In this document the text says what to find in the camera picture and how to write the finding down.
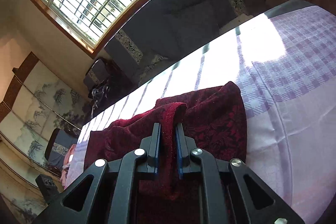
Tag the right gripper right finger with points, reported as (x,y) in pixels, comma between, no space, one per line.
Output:
(184,146)

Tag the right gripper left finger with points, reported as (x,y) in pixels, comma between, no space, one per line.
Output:
(150,144)

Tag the dark red floral garment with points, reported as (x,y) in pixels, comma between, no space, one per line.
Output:
(214,117)

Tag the grey square cushion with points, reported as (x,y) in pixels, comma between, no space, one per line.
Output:
(193,27)

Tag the pink cloth at bedside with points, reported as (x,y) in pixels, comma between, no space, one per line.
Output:
(66,164)

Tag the painted folding screen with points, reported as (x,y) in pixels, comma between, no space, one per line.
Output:
(36,102)

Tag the pink purple checked bedsheet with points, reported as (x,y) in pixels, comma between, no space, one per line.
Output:
(283,62)

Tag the dark clothes pile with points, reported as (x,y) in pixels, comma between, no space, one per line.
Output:
(101,96)

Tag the dark grey sofa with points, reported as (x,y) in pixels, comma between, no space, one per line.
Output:
(163,32)

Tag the patterned cushion on sofa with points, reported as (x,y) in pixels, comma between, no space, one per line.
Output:
(155,60)

